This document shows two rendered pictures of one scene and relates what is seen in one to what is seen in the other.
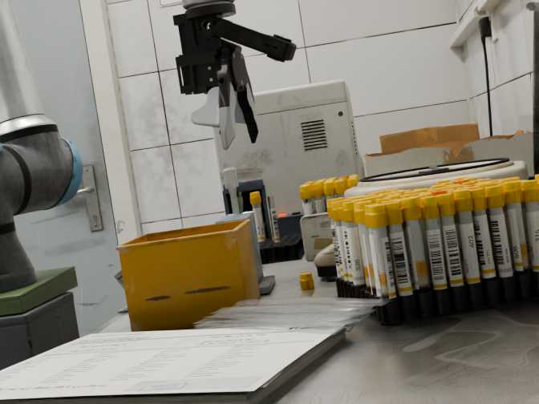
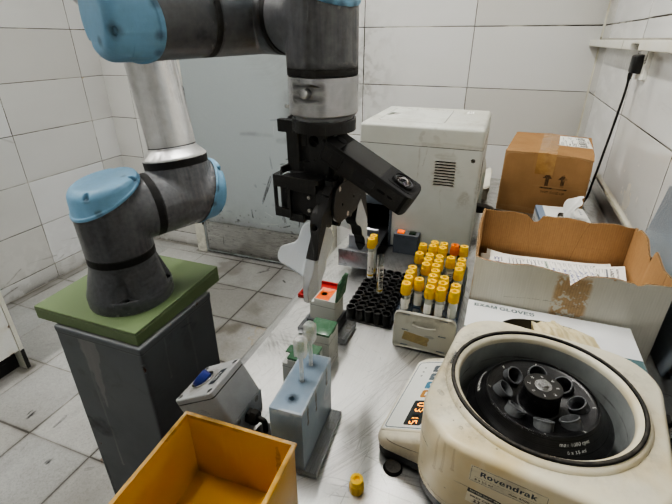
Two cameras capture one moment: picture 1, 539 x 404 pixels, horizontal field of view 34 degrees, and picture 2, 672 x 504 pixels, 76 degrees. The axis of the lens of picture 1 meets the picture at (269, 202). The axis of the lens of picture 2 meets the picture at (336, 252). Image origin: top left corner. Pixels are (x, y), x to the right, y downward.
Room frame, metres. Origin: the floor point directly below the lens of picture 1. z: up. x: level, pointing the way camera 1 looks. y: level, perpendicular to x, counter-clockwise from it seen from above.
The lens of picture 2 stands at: (0.79, -0.08, 1.34)
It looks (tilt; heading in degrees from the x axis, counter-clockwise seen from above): 26 degrees down; 13
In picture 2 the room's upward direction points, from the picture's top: straight up
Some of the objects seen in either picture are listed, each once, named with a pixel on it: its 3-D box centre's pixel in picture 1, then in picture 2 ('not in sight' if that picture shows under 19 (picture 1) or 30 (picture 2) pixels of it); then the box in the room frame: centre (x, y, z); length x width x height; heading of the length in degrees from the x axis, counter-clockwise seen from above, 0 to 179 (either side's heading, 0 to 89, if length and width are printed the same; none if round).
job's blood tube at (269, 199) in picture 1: (273, 225); (379, 278); (1.50, 0.00, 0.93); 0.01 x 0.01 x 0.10
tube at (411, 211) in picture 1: (417, 255); not in sight; (0.83, -0.13, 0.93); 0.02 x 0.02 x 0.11
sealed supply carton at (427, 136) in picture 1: (435, 163); (545, 171); (2.23, -0.43, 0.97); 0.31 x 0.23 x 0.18; 166
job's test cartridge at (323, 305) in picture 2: not in sight; (327, 309); (1.39, 0.07, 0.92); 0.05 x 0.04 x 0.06; 80
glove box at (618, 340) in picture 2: not in sight; (544, 346); (1.36, -0.27, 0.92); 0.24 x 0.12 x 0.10; 82
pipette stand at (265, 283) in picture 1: (241, 254); (303, 410); (1.16, 0.05, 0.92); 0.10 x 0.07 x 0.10; 175
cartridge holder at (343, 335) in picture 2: not in sight; (326, 322); (1.39, 0.07, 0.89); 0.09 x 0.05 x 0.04; 80
